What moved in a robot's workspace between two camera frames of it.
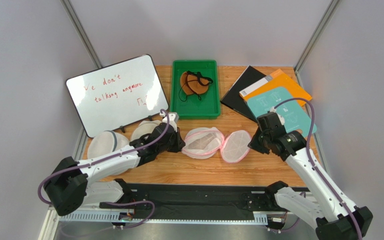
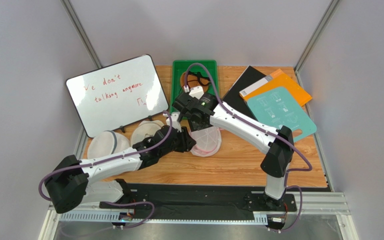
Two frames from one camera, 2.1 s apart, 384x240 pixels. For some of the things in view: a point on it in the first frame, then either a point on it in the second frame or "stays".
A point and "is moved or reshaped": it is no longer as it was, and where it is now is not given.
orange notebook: [276, 80] stays
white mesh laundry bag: [144, 127] stays
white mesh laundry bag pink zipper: [205, 143] is moved or reshaped
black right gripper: [258, 143] → [196, 117]
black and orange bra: [192, 83] stays
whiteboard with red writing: [113, 96] stays
